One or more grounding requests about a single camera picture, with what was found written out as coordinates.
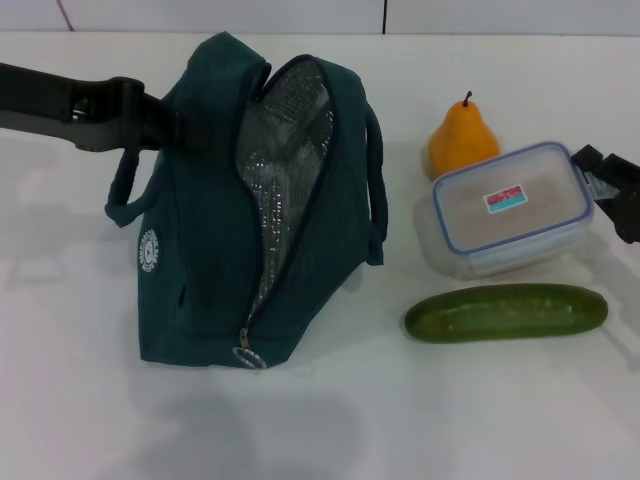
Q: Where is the clear plastic food container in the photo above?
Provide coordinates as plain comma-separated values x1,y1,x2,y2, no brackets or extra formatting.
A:
413,141,596,280

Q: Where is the dark teal insulated lunch bag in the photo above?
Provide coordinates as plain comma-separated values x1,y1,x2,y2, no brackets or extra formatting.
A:
103,32,390,371

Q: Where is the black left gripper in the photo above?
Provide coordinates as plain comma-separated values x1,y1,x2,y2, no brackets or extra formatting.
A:
0,62,209,152

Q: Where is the green cucumber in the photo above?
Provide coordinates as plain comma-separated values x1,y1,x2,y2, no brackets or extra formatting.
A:
403,283,610,345

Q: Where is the yellow orange pear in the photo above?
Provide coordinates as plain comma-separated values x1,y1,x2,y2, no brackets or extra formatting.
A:
427,90,501,182

